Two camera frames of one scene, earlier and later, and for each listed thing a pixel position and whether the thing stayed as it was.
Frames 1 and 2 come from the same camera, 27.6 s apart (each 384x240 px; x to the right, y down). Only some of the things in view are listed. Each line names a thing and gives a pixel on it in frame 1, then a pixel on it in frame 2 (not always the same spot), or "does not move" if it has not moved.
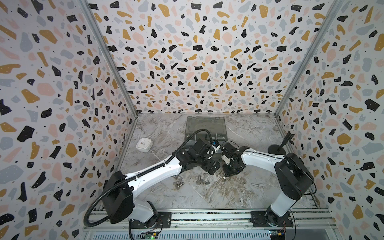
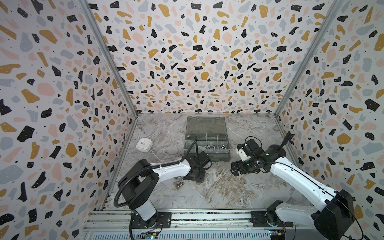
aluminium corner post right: x=333 y=11 does not move
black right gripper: x=229 y=163 to x=243 y=167
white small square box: x=144 y=145 does not move
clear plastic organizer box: x=216 y=125 does not move
